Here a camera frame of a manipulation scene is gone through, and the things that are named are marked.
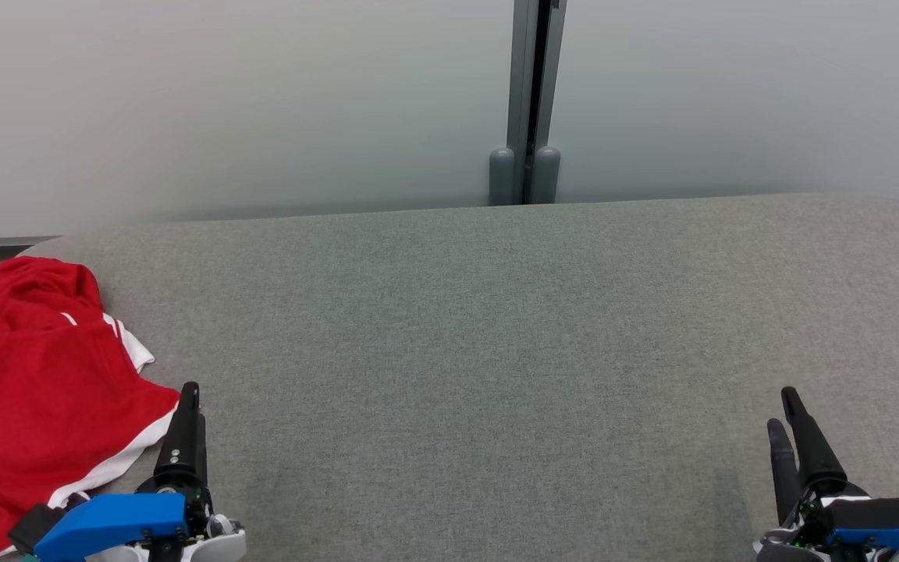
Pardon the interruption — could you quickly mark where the grey metal partition post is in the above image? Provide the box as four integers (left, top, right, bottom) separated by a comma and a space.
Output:
506, 0, 567, 205

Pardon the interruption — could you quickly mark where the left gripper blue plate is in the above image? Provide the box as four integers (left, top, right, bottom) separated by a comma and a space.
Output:
32, 382, 221, 562

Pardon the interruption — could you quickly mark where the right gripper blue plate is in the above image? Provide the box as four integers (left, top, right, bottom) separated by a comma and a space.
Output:
754, 386, 899, 562

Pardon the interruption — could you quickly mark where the grey cylindrical post bumper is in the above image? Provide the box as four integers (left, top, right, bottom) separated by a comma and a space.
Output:
531, 146, 561, 205
489, 148, 516, 207

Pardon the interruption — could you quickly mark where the red shorts white stripe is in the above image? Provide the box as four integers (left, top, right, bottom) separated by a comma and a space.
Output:
0, 316, 182, 558

